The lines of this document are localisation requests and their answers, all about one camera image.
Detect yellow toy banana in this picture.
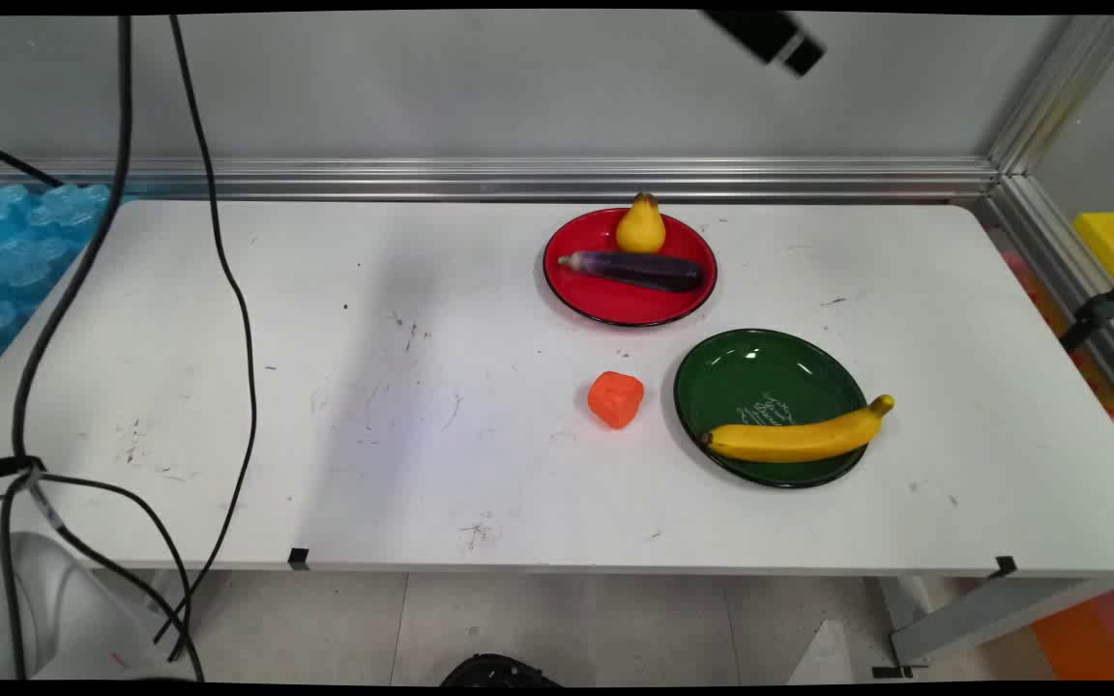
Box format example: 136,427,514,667
702,394,896,463

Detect slanted aluminium frame rail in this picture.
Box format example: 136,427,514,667
987,174,1114,431

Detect white table leg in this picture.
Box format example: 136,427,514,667
889,577,1104,668

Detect thin black background cable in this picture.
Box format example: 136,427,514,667
0,133,65,189

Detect green plate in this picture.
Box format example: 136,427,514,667
673,329,870,489

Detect upright aluminium frame post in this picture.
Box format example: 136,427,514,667
987,14,1114,177

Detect horizontal aluminium frame rail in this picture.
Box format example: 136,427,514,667
0,157,1001,203

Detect red plate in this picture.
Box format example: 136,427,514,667
542,207,718,328

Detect purple toy eggplant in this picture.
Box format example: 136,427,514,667
558,249,709,294

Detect yellow toy pear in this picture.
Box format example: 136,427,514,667
615,192,667,255

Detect orange toy pepper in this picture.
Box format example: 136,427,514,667
587,371,645,429

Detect orange box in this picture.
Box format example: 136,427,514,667
1031,580,1114,682

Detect black cable strap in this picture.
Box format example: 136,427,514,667
0,456,45,510

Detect black round object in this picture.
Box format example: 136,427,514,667
439,653,563,687

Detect dark grey wrist camera bracket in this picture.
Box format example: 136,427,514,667
702,10,826,77

